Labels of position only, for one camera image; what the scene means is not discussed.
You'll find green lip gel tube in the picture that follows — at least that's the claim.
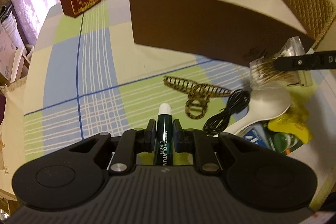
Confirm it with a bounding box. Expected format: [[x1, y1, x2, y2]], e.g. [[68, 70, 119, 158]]
[[154, 103, 173, 166]]

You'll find black cable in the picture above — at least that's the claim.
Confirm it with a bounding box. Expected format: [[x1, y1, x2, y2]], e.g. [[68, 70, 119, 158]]
[[203, 89, 251, 136]]

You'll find cotton swab bag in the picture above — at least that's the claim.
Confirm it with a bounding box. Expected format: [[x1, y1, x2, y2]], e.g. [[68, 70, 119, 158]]
[[248, 36, 313, 88]]

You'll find yellow snack pouch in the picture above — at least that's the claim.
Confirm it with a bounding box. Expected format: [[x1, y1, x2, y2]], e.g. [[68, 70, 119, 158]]
[[267, 102, 313, 144]]

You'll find brown cardboard box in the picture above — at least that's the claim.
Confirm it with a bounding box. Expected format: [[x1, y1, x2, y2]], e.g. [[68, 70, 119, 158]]
[[129, 0, 315, 66]]

